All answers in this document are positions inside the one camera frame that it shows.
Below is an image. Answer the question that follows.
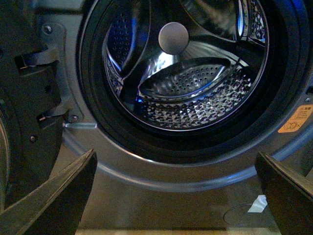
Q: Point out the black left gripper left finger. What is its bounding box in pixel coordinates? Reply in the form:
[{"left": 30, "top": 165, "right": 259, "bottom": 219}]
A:
[{"left": 0, "top": 149, "right": 97, "bottom": 235}]

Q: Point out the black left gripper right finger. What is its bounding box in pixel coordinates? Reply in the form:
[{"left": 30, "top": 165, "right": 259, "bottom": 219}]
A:
[{"left": 255, "top": 152, "right": 313, "bottom": 235}]

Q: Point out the open washing machine door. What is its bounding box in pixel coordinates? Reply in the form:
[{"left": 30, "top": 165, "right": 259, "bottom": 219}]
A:
[{"left": 0, "top": 0, "right": 63, "bottom": 209}]

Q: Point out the grey front-load washing machine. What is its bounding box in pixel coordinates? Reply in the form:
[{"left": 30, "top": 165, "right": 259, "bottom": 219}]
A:
[{"left": 34, "top": 0, "right": 313, "bottom": 231}]

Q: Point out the silver tape strip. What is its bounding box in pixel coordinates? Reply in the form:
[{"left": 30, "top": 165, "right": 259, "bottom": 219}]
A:
[{"left": 247, "top": 195, "right": 268, "bottom": 213}]

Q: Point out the orange warning sticker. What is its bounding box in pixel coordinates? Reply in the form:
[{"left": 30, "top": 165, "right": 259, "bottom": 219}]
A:
[{"left": 278, "top": 104, "right": 313, "bottom": 133}]

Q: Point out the black rubber door gasket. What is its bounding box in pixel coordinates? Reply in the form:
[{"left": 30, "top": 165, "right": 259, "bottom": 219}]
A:
[{"left": 79, "top": 0, "right": 313, "bottom": 165}]

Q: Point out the stainless steel perforated drum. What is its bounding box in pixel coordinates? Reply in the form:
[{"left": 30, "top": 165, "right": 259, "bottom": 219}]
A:
[{"left": 102, "top": 0, "right": 269, "bottom": 132}]

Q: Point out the grey round drum hub cap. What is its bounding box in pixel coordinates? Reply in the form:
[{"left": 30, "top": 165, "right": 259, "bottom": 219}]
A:
[{"left": 158, "top": 22, "right": 189, "bottom": 55}]

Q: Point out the grey door hinge bracket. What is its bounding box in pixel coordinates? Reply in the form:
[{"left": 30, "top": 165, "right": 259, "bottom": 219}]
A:
[{"left": 14, "top": 22, "right": 84, "bottom": 124}]

